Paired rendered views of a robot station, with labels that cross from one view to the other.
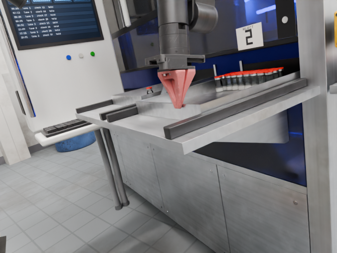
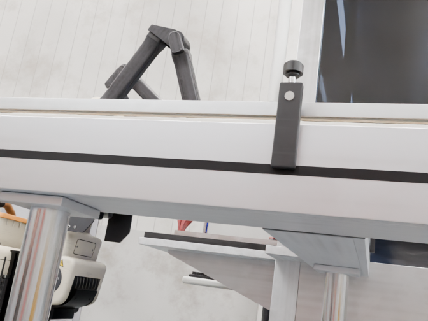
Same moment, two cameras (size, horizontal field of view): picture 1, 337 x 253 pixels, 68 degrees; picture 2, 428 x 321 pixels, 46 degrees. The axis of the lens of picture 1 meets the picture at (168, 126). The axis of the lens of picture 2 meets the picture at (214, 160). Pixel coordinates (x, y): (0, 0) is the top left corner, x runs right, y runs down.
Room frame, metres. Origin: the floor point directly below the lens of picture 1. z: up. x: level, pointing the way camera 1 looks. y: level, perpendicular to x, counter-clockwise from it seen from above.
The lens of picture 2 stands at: (-0.45, -1.24, 0.76)
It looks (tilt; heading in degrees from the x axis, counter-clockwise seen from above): 14 degrees up; 50
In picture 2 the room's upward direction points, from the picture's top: 8 degrees clockwise
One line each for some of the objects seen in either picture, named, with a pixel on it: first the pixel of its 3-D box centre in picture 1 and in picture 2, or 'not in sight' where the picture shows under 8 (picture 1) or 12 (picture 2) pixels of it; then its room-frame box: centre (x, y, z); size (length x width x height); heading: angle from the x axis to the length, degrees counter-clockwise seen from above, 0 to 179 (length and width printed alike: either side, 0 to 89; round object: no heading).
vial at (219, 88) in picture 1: (218, 84); not in sight; (0.75, -0.17, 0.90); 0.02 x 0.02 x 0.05
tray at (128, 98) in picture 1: (165, 90); not in sight; (0.96, -0.02, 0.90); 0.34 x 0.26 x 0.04; 121
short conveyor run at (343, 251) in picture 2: not in sight; (335, 218); (0.34, -0.69, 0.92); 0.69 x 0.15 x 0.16; 31
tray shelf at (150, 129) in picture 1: (177, 102); (247, 261); (0.78, -0.04, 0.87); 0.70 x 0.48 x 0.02; 31
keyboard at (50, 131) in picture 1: (89, 119); (237, 280); (1.13, 0.35, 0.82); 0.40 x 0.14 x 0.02; 122
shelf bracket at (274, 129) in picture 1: (239, 137); (221, 279); (0.56, -0.16, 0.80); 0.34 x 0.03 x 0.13; 121
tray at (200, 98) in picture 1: (216, 93); (240, 247); (0.64, -0.14, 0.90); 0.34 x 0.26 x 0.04; 121
